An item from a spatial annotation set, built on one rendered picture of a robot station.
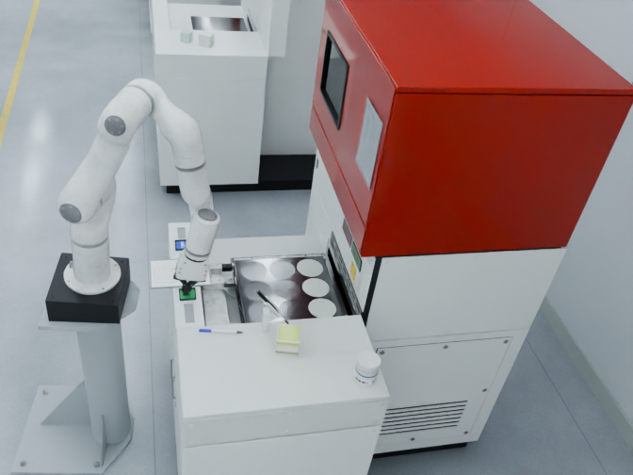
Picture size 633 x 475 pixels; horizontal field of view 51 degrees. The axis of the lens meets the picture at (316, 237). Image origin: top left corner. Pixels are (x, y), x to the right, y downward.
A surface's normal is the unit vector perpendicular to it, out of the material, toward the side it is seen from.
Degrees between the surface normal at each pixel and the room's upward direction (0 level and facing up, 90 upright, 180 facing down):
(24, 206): 0
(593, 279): 90
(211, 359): 0
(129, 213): 0
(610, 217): 90
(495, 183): 90
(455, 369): 90
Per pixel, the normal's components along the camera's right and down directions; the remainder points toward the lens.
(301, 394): 0.12, -0.77
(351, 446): 0.22, 0.63
